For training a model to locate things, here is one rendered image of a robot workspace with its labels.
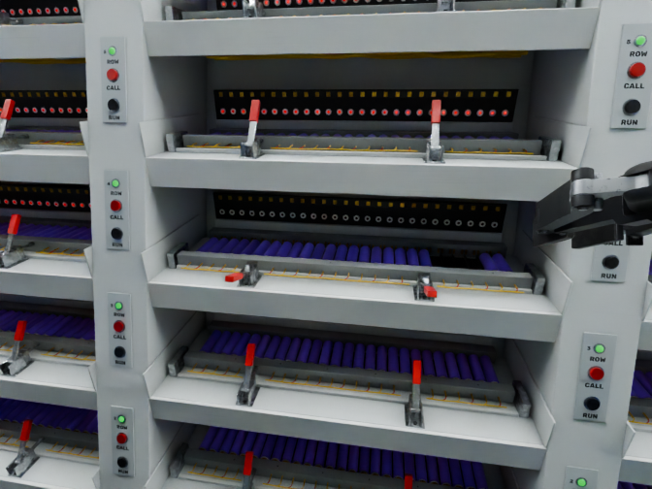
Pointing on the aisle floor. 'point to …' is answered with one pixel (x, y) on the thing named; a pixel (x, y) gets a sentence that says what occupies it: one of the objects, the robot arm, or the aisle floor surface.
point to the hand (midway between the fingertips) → (572, 228)
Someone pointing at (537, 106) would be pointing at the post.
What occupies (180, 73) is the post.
